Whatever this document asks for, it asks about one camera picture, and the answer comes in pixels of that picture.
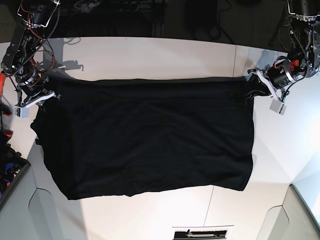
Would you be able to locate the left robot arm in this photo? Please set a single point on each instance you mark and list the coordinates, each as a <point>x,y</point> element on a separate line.
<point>302,17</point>

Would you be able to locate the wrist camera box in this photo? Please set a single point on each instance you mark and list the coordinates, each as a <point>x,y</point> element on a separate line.
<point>21,112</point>
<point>278,106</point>

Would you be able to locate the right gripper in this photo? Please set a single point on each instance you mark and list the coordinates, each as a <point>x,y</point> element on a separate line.
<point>46,105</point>

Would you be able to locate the black white label plate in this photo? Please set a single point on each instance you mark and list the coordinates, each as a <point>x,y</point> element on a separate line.
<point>202,232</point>

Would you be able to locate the black printed t-shirt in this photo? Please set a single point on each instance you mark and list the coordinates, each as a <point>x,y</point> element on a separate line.
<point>128,137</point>

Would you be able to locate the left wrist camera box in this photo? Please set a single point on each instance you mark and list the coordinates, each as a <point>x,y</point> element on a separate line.
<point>278,106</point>

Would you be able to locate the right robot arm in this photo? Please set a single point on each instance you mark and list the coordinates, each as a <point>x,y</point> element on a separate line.
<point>30,54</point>

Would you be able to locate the black power strip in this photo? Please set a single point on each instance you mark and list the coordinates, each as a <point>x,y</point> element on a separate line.
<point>125,5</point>

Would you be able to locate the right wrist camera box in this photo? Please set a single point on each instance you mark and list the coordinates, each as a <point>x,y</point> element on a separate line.
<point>21,112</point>

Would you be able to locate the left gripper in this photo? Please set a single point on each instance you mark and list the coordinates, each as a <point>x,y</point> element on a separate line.
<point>271,81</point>

